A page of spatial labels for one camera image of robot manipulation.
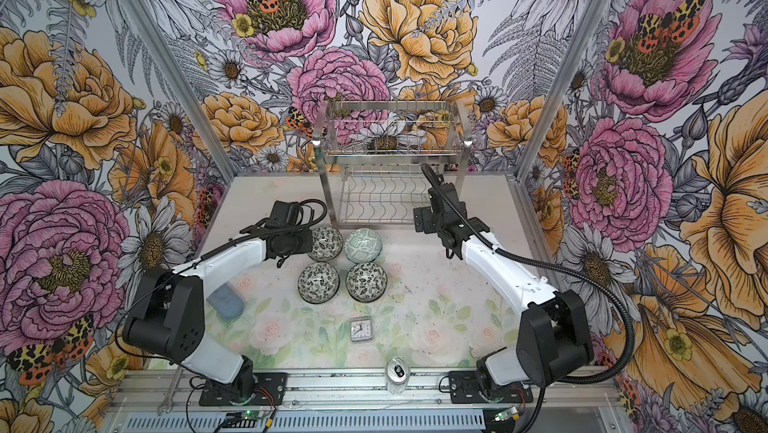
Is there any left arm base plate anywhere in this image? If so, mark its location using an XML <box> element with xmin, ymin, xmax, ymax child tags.
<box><xmin>199</xmin><ymin>372</ymin><xmax>288</xmax><ymax>407</ymax></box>

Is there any black white patterned bowl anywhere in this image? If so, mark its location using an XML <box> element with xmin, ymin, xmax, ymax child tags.
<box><xmin>346</xmin><ymin>263</ymin><xmax>388</xmax><ymax>303</ymax></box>

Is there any stainless steel dish rack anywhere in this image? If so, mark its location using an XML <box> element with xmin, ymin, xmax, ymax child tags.
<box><xmin>312</xmin><ymin>100</ymin><xmax>473</xmax><ymax>229</ymax></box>

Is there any silver wrench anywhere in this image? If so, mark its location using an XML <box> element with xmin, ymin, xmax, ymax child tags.
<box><xmin>157</xmin><ymin>367</ymin><xmax>183</xmax><ymax>416</ymax></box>

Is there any aluminium front rail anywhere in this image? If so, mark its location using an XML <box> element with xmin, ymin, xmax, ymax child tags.
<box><xmin>108</xmin><ymin>368</ymin><xmax>620</xmax><ymax>414</ymax></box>

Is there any silver drink can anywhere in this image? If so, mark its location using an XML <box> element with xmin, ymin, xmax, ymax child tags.
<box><xmin>385</xmin><ymin>357</ymin><xmax>411</xmax><ymax>395</ymax></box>

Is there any green circuit board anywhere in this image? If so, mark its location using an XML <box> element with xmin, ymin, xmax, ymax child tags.
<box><xmin>220</xmin><ymin>410</ymin><xmax>273</xmax><ymax>431</ymax></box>

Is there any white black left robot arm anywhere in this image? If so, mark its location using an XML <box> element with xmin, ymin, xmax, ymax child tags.
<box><xmin>122</xmin><ymin>199</ymin><xmax>328</xmax><ymax>404</ymax></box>

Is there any black corrugated right cable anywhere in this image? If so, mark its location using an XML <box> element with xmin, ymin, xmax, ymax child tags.
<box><xmin>419</xmin><ymin>162</ymin><xmax>636</xmax><ymax>433</ymax></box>

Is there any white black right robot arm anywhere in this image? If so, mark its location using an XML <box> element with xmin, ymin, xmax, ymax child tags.
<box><xmin>414</xmin><ymin>164</ymin><xmax>594</xmax><ymax>398</ymax></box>

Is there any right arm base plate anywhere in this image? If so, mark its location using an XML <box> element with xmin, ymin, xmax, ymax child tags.
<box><xmin>447</xmin><ymin>370</ymin><xmax>533</xmax><ymax>405</ymax></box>

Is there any white vented cable duct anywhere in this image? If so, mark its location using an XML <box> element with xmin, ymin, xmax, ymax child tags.
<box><xmin>112</xmin><ymin>409</ymin><xmax>486</xmax><ymax>432</ymax></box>

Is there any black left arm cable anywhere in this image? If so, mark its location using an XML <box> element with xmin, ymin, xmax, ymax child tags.
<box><xmin>113</xmin><ymin>198</ymin><xmax>329</xmax><ymax>362</ymax></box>

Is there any small square alarm clock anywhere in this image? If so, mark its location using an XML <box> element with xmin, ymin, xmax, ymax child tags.
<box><xmin>350</xmin><ymin>317</ymin><xmax>373</xmax><ymax>343</ymax></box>

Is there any black white floral bowl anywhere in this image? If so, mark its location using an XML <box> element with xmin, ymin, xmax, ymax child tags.
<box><xmin>308</xmin><ymin>226</ymin><xmax>344</xmax><ymax>262</ymax></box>

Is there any green geometric pattern bowl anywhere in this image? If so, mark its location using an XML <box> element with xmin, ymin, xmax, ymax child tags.
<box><xmin>343</xmin><ymin>228</ymin><xmax>383</xmax><ymax>264</ymax></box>

